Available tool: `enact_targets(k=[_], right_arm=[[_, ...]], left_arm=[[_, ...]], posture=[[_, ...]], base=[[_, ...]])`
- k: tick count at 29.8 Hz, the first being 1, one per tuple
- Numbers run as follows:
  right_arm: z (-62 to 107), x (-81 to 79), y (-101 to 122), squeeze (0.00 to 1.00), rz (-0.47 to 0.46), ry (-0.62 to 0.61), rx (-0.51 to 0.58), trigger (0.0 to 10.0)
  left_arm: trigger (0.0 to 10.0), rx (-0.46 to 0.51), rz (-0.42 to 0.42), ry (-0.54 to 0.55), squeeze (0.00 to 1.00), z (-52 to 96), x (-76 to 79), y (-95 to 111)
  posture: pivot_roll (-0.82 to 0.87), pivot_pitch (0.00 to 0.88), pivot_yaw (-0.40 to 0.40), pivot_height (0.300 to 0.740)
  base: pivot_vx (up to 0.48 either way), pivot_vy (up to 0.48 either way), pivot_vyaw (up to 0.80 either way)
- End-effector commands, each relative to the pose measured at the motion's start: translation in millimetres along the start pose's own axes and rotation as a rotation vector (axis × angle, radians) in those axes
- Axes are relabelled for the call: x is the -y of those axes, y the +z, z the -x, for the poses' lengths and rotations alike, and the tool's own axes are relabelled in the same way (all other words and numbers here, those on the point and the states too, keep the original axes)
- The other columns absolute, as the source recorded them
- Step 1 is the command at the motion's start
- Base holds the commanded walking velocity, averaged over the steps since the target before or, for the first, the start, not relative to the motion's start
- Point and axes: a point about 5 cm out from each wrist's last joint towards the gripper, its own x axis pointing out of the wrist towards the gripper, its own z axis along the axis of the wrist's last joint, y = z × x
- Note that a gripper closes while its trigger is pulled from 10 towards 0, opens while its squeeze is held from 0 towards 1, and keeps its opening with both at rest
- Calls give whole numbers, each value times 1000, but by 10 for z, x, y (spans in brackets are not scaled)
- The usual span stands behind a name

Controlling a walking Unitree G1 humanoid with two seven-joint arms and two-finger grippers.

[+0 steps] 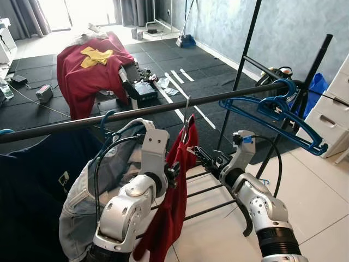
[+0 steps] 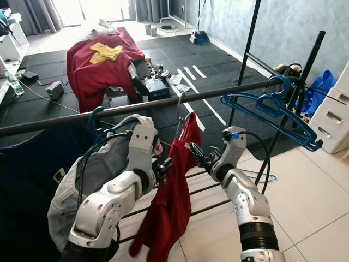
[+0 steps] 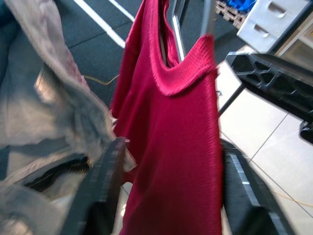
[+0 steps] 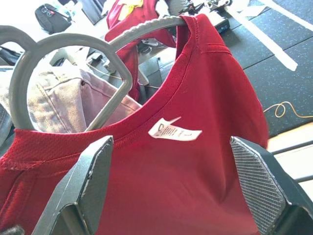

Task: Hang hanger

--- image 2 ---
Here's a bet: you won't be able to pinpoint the plain dark red shirt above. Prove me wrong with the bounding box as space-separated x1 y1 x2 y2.
130 111 203 262

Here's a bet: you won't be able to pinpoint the silver wire hanger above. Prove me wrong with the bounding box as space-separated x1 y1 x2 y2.
176 92 187 126

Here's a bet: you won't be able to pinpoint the white printed t-shirt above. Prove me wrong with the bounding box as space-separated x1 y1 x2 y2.
48 114 161 254

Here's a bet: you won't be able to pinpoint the blue plastic hanger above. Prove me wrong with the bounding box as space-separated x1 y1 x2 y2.
224 78 323 152
221 75 323 152
87 106 105 134

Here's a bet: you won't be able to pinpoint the clear plastic bag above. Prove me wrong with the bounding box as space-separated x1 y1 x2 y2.
166 73 191 93

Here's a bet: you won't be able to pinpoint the black box device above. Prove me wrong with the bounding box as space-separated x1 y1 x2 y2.
145 76 171 102

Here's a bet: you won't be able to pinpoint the black foam floor mat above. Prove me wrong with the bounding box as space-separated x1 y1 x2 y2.
0 34 314 159

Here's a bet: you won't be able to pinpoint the red shirt yellow print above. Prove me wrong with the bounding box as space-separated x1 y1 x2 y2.
67 27 147 112

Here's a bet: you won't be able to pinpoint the black tan headphones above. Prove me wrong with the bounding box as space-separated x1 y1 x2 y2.
273 63 304 88

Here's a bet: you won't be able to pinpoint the blue bag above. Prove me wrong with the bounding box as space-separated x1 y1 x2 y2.
302 69 337 115

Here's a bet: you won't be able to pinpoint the white drawer cabinet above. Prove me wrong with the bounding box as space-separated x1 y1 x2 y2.
308 60 349 154

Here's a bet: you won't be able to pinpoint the navy shirt with logo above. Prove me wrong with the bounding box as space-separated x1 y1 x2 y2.
0 126 88 262

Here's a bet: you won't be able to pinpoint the grey curtain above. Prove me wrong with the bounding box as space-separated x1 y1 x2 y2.
128 0 170 23
22 0 66 34

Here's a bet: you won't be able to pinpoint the black power adapter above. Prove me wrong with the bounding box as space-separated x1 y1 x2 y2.
22 70 39 82

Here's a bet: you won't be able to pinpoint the clear water bottle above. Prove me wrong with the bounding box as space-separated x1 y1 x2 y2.
5 70 25 96

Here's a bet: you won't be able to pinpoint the white shelf unit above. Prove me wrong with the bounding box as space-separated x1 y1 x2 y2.
0 11 29 63

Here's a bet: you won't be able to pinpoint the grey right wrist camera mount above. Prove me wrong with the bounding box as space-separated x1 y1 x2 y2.
210 127 247 181

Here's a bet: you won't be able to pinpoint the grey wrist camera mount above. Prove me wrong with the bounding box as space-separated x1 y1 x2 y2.
125 124 159 178
210 127 247 181

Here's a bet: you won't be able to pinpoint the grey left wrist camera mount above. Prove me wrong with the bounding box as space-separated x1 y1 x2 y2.
125 124 159 178

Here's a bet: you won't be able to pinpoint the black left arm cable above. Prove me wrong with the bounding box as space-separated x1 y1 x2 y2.
75 131 131 219

